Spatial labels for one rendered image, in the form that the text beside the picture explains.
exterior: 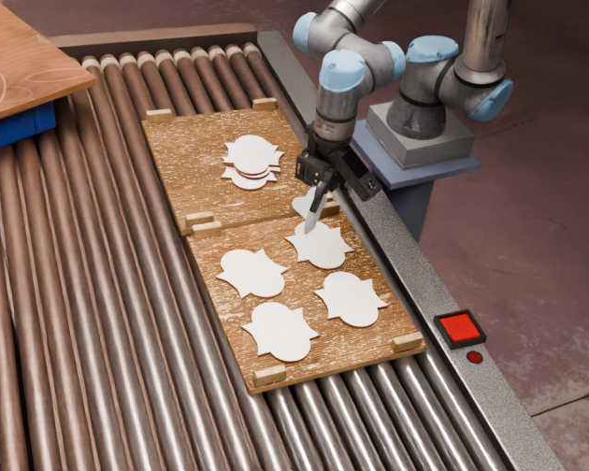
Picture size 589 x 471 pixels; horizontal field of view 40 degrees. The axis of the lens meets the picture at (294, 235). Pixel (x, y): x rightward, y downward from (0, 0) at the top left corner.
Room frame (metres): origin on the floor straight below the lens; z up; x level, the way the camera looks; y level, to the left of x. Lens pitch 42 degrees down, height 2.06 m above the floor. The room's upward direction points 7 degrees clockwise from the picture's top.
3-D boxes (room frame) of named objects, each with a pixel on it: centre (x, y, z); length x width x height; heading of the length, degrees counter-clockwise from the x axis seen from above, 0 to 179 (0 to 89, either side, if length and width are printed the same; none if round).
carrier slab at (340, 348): (1.11, -0.02, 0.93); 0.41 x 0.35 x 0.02; 26
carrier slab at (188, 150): (1.50, 0.16, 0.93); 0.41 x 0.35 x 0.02; 24
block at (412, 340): (1.00, -0.23, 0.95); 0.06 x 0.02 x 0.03; 116
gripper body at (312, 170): (1.26, -0.04, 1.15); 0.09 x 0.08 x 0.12; 59
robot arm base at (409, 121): (1.75, -0.27, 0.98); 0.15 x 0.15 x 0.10
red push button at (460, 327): (1.07, -0.34, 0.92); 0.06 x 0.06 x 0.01; 24
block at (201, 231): (1.23, 0.18, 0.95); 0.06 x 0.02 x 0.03; 116
